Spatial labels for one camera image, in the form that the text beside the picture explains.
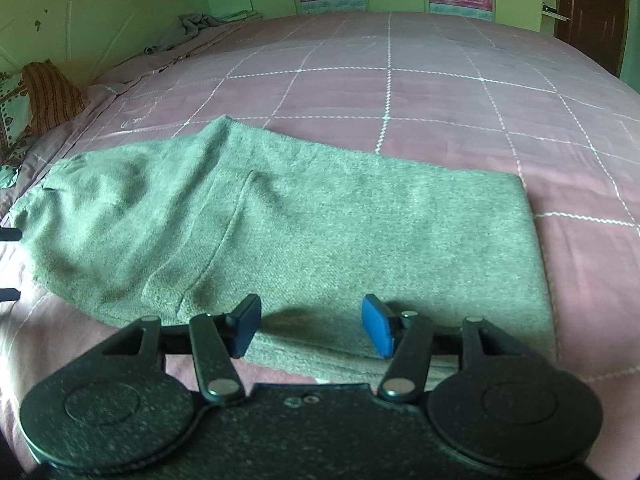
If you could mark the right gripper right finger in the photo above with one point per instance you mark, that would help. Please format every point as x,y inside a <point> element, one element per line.
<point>406,339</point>

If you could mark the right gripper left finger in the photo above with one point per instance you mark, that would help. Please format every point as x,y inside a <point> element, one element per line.
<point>217,340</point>

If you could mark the dark brown wooden door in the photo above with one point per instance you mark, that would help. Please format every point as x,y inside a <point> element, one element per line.
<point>597,28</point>

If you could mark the cream wooden headboard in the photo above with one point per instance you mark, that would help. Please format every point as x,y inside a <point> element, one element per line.
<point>84,38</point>

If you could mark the crumpled grey cloth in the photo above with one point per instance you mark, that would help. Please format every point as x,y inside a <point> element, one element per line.
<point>186,27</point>

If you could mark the floral patterned pillow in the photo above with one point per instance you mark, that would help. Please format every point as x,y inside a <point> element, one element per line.
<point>16,134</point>

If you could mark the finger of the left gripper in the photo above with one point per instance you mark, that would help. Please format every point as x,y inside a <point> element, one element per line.
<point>10,234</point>
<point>9,294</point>

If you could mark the metal door latch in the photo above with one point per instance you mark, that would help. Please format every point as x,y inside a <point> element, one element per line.
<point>550,12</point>

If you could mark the orange striped pillow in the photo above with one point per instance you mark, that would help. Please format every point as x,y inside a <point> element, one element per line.
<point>53,99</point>

